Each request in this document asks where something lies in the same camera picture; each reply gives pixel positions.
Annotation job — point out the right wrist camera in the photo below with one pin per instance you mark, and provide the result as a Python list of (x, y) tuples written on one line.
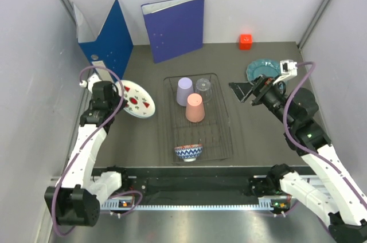
[(288, 70)]

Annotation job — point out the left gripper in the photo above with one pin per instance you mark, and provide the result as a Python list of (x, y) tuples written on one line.
[(117, 95)]

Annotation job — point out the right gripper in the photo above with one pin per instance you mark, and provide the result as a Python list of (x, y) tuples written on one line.
[(262, 86)]

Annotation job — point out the purple folder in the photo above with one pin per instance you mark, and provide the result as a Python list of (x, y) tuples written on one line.
[(174, 27)]

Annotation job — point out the clear glass tumbler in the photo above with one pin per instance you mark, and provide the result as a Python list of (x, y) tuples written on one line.
[(204, 89)]

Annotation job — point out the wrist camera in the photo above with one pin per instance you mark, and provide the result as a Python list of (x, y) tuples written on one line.
[(288, 70), (89, 82)]

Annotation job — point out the black wire dish rack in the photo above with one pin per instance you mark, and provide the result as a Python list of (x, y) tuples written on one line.
[(213, 132)]

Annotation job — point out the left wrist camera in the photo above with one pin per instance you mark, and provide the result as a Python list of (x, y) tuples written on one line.
[(89, 82)]

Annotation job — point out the blue lever arch binder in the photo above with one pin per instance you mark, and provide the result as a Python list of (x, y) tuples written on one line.
[(111, 48)]

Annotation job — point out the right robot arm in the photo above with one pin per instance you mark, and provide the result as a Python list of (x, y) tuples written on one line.
[(343, 208)]

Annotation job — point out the teal ornate plate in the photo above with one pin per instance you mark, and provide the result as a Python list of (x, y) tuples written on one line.
[(267, 67)]

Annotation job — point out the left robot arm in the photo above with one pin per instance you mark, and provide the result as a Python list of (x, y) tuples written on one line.
[(75, 200)]

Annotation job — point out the purple plastic cup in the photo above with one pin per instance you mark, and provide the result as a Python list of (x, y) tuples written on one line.
[(184, 89)]

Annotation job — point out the blue patterned bowl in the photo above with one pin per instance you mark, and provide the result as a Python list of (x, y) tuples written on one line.
[(189, 153)]

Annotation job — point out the white watermelon pattern plate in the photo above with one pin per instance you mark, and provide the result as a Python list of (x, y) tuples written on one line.
[(139, 103)]

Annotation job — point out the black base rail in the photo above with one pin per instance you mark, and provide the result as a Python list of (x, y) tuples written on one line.
[(194, 186)]

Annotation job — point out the orange cube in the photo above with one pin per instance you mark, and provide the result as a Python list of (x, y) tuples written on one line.
[(245, 41)]

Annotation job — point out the pink plastic cup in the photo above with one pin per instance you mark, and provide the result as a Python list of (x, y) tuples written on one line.
[(195, 111)]

